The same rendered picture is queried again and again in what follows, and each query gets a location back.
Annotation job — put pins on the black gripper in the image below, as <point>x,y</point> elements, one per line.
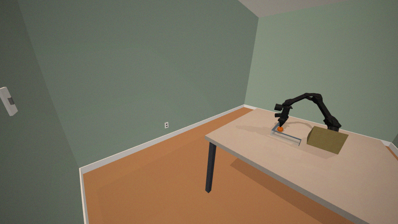
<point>283,118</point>

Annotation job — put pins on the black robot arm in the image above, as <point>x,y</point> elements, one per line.
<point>331,122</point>

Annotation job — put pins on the clear l-shaped low wall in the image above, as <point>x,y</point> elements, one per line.
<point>284,137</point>

